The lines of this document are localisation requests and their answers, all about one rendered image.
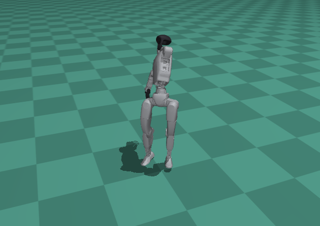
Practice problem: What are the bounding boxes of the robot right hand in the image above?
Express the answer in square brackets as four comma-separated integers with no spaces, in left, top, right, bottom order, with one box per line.
[145,89,150,98]

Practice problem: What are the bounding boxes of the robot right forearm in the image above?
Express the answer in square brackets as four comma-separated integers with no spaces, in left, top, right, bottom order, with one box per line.
[145,70,153,92]

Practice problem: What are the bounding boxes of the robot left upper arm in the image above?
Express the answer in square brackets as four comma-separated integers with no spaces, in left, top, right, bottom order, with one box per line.
[157,46,173,58]

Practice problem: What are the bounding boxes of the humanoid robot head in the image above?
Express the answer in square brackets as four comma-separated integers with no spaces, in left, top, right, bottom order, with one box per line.
[156,35,172,50]

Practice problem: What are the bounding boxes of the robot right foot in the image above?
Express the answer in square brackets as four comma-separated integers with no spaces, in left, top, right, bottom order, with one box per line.
[141,151,155,166]

